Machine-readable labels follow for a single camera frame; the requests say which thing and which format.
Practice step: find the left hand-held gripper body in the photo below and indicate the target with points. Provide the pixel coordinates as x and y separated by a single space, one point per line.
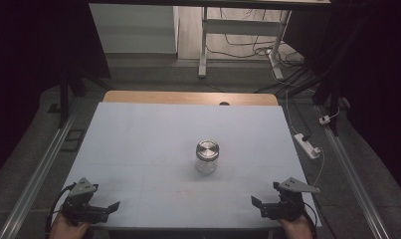
83 202

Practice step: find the round silver metal lid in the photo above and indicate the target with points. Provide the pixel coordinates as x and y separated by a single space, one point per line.
207 150

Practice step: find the black floor plate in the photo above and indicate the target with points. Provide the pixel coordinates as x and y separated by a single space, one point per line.
73 140

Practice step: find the aluminium floor rail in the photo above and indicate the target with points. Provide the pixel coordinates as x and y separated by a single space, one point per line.
354 186
39 179

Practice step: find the black metal stand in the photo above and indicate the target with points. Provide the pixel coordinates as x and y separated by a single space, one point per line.
64 99

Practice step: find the person's right hand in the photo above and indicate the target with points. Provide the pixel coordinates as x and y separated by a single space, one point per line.
297 229

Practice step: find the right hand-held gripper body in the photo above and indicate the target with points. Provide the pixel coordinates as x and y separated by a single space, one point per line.
291 204

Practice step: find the person's left hand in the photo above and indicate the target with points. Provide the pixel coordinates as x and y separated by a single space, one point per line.
67 229

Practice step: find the clear glass jar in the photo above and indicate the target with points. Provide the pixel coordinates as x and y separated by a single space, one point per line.
206 164

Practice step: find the white board sheet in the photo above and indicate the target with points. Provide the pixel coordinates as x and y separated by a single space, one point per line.
155 142

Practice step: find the white desk frame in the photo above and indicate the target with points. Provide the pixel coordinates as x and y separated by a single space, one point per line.
241 27

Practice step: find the white power strip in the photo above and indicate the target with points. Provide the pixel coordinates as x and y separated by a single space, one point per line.
306 145

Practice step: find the black curtain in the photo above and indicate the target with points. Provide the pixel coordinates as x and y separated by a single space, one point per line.
29 66
370 66

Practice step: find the small white adapter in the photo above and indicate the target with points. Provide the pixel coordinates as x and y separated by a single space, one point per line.
324 119

